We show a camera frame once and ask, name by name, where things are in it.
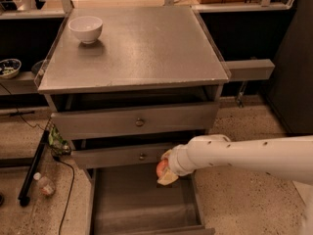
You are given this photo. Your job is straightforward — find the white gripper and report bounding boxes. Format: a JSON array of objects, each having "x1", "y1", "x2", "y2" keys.
[{"x1": 156, "y1": 145, "x2": 195, "y2": 186}]

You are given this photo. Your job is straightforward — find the red apple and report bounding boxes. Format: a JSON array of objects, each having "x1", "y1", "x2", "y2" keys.
[{"x1": 156, "y1": 159, "x2": 168, "y2": 177}]

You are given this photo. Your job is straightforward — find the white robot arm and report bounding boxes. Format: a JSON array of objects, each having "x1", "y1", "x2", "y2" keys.
[{"x1": 156, "y1": 134, "x2": 313, "y2": 185}]

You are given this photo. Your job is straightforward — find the middle grey drawer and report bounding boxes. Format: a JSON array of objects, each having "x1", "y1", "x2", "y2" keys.
[{"x1": 71, "y1": 142, "x2": 178, "y2": 168}]

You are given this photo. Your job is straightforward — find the grey drawer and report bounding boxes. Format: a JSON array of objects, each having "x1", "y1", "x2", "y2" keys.
[
  {"x1": 52, "y1": 102, "x2": 218, "y2": 140},
  {"x1": 90, "y1": 164, "x2": 215, "y2": 235},
  {"x1": 71, "y1": 142, "x2": 178, "y2": 168}
]

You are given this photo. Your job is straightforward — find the top grey drawer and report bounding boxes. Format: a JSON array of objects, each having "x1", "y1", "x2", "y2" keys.
[{"x1": 52, "y1": 102, "x2": 218, "y2": 140}]

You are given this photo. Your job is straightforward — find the bottom grey drawer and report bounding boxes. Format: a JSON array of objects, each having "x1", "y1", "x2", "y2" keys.
[{"x1": 90, "y1": 164, "x2": 215, "y2": 235}]

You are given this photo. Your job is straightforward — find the grey drawer cabinet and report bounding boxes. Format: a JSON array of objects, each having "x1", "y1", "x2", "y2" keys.
[{"x1": 39, "y1": 6, "x2": 229, "y2": 235}]

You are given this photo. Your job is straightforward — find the green snack bag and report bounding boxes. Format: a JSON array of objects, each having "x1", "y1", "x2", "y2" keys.
[{"x1": 48, "y1": 126, "x2": 71, "y2": 155}]

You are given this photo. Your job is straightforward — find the grey side shelf beam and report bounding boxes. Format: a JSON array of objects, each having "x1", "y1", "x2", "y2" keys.
[{"x1": 226, "y1": 59, "x2": 275, "y2": 81}]

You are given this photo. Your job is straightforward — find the plastic water bottle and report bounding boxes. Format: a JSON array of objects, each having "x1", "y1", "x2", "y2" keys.
[{"x1": 33, "y1": 172, "x2": 56, "y2": 196}]

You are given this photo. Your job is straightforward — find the white board corner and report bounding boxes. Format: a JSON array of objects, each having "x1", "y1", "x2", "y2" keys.
[{"x1": 293, "y1": 181, "x2": 313, "y2": 213}]

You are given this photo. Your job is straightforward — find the black metal bar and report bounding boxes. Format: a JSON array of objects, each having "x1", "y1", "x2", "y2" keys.
[{"x1": 18, "y1": 130, "x2": 49, "y2": 207}]

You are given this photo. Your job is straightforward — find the white ceramic bowl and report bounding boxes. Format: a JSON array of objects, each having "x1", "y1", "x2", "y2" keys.
[{"x1": 68, "y1": 16, "x2": 103, "y2": 44}]

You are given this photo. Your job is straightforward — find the patterned small bowl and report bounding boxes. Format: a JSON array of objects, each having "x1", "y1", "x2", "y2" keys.
[{"x1": 0, "y1": 59, "x2": 22, "y2": 79}]

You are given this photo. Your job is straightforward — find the black floor cable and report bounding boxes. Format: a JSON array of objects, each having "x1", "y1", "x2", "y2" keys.
[{"x1": 52, "y1": 155, "x2": 76, "y2": 235}]

